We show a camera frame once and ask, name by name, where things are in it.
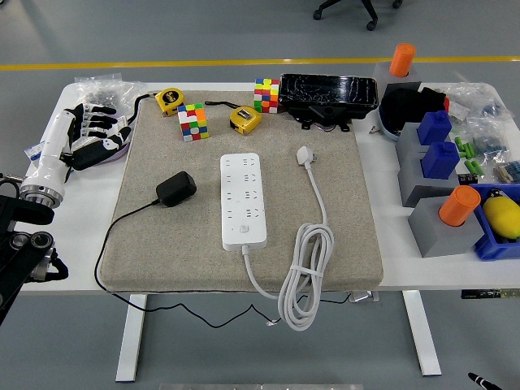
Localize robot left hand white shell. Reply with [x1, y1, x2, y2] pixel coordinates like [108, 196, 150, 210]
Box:
[22, 102, 133, 193]

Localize robot right hand black fingers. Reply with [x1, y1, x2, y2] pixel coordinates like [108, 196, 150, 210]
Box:
[466, 371, 499, 390]

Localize thin black adapter cord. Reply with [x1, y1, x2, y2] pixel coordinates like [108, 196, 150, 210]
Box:
[93, 197, 281, 329]

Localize black power adapter plug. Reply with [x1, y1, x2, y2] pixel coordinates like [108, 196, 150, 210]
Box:
[155, 171, 198, 209]

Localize white power strip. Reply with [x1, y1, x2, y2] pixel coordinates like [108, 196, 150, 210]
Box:
[219, 152, 268, 252]

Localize white circuit breaker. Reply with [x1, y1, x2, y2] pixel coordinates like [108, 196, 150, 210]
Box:
[23, 137, 48, 163]

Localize plastic bag of screws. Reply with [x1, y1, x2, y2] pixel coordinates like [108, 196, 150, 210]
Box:
[60, 72, 145, 123]

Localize white table leg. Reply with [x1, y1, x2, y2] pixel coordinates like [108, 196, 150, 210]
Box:
[401, 290, 443, 377]
[115, 292, 148, 383]

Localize purple tape roll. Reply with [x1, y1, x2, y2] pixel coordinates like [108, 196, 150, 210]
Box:
[106, 112, 132, 163]

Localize black box under table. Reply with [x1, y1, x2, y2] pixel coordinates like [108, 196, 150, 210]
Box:
[461, 288, 520, 301]

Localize yellow tape measure round label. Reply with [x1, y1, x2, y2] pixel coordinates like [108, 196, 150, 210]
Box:
[155, 87, 184, 118]

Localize blue storage bin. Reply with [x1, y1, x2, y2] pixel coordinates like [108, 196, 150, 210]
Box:
[469, 182, 520, 262]

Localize colourful puzzle cube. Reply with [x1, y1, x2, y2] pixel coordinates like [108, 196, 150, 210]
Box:
[253, 77, 281, 115]
[176, 102, 210, 143]

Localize grey block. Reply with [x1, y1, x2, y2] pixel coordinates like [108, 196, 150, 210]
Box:
[407, 197, 487, 259]
[396, 120, 431, 163]
[373, 60, 424, 95]
[396, 150, 464, 208]

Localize grey-brown mat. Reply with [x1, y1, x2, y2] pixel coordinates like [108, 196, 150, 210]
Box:
[99, 89, 385, 293]

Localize yellow lemon toy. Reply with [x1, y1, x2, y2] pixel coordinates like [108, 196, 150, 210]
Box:
[482, 197, 520, 240]

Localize orange cylinder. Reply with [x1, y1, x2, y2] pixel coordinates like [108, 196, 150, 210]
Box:
[388, 42, 417, 78]
[437, 185, 483, 228]

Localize plastic bag of blue parts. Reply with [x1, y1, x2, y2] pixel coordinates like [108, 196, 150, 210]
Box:
[466, 117, 511, 158]
[493, 160, 520, 186]

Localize blue block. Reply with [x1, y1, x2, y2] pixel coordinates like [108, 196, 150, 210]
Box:
[417, 110, 453, 146]
[420, 141, 462, 180]

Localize white blue bowl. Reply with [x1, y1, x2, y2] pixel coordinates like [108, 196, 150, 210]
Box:
[377, 103, 403, 142]

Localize black plastic tray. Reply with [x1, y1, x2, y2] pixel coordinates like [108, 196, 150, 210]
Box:
[279, 72, 379, 133]

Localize clear plastic bag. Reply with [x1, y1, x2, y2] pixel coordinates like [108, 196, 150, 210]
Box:
[444, 83, 509, 123]

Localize black cloth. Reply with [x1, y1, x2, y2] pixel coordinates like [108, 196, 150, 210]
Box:
[379, 85, 448, 135]

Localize black office chair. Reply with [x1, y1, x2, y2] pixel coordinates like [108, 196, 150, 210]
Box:
[312, 0, 403, 32]

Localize thick black cable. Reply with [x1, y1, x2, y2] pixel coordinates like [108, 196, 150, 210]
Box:
[125, 93, 158, 125]

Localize metal bracket under table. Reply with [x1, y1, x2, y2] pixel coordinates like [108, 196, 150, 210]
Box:
[348, 290, 381, 304]

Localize yellow tape measure black strap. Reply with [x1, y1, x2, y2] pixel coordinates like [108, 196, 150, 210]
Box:
[204, 100, 263, 137]

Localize white power strip cord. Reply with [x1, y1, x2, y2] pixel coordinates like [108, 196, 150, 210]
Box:
[240, 145, 336, 332]

